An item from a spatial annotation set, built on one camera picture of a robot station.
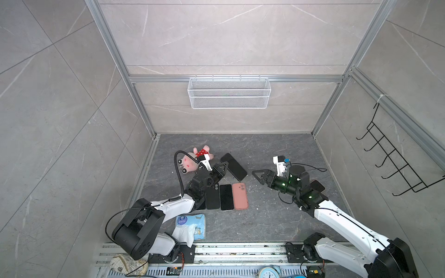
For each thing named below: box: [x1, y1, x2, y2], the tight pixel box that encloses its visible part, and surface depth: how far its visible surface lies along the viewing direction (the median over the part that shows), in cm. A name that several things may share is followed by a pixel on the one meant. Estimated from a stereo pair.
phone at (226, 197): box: [219, 184, 234, 211], surface depth 91 cm
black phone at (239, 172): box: [220, 152, 248, 182], surface depth 86 cm
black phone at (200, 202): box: [192, 195, 206, 211], surface depth 66 cm
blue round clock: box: [259, 264, 282, 278], surface depth 67 cm
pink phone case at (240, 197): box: [231, 183, 249, 211], surface depth 92 cm
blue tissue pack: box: [175, 213, 206, 241], surface depth 78 cm
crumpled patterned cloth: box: [109, 253, 149, 277], surface depth 70 cm
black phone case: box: [205, 183, 221, 210], surface depth 90 cm
